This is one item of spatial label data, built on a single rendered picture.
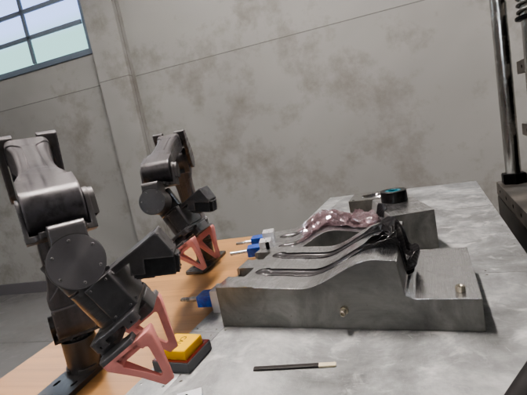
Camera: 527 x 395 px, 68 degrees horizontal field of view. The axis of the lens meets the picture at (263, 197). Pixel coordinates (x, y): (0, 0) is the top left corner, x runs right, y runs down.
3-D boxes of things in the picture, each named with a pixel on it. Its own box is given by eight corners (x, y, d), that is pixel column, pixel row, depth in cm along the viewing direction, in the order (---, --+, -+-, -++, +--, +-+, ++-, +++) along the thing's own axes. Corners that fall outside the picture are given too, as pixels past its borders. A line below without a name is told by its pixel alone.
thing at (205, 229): (231, 247, 98) (208, 217, 98) (219, 256, 91) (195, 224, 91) (212, 261, 100) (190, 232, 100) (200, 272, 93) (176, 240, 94)
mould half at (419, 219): (259, 274, 113) (252, 238, 111) (267, 248, 138) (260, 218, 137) (439, 248, 107) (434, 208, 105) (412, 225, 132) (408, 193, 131)
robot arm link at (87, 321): (98, 331, 74) (53, 161, 67) (59, 346, 71) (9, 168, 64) (92, 319, 79) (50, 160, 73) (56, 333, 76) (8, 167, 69)
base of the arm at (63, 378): (122, 308, 85) (96, 309, 87) (52, 363, 66) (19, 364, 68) (131, 342, 86) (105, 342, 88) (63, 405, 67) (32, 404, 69)
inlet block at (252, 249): (230, 265, 118) (227, 248, 117) (233, 259, 122) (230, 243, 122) (274, 258, 116) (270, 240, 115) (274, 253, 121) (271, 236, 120)
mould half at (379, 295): (223, 326, 85) (210, 267, 83) (267, 278, 109) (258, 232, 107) (486, 331, 65) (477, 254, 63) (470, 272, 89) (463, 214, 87)
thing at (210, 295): (178, 314, 96) (173, 294, 95) (187, 305, 100) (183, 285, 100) (227, 312, 92) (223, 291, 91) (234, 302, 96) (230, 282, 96)
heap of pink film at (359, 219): (296, 245, 114) (292, 219, 113) (296, 230, 131) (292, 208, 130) (387, 231, 111) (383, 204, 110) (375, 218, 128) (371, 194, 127)
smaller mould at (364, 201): (350, 218, 158) (348, 201, 157) (357, 209, 171) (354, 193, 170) (403, 213, 150) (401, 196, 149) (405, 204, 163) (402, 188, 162)
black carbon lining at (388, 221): (253, 284, 87) (245, 243, 86) (278, 259, 102) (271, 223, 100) (421, 280, 73) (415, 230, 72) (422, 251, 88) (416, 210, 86)
